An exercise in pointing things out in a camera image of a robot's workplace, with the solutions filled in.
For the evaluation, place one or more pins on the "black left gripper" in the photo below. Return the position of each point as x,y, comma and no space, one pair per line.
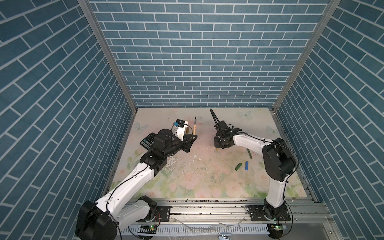
188,137

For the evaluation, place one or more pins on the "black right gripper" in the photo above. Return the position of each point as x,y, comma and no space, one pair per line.
215,139

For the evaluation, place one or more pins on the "tan pen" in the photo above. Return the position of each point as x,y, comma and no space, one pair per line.
195,125

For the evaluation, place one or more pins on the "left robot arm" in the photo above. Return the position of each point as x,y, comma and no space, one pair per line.
106,217

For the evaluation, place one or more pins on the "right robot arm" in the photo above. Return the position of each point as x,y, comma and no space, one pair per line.
278,159

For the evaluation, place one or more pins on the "green pen cap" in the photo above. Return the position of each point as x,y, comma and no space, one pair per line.
238,166

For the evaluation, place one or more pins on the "black calculator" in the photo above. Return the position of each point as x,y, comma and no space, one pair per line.
148,141

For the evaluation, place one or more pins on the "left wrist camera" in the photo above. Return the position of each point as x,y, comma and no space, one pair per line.
181,128

